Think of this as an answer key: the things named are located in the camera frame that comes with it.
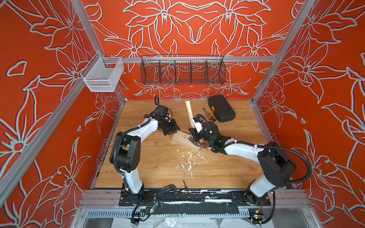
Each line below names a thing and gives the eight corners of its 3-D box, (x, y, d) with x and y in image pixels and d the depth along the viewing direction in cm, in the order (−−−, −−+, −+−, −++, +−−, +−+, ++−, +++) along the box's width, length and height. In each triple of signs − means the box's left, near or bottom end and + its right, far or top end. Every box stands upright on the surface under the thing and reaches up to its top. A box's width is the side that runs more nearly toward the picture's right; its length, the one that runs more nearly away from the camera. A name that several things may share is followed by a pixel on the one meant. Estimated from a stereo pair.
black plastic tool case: (218, 123, 106) (219, 119, 102) (206, 101, 121) (206, 97, 117) (235, 119, 108) (237, 115, 104) (221, 98, 123) (222, 94, 119)
